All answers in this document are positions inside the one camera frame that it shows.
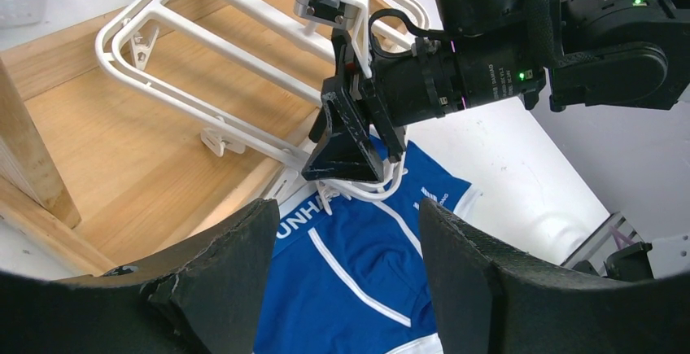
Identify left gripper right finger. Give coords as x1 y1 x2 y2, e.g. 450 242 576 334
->
418 199 561 353

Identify white plastic clip hanger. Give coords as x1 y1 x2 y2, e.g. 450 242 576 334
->
94 0 432 218

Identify wooden hanger stand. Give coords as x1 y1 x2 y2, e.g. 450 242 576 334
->
0 0 411 278

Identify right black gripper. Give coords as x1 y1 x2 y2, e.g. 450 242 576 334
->
301 28 546 182

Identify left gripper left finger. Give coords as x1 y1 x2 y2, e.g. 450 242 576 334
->
59 198 282 354

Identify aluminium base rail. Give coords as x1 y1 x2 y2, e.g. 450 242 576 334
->
561 212 689 282

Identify blue boxer underwear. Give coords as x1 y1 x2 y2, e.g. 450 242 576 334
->
253 143 479 353

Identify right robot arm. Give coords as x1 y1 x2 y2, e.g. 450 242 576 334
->
297 0 689 182

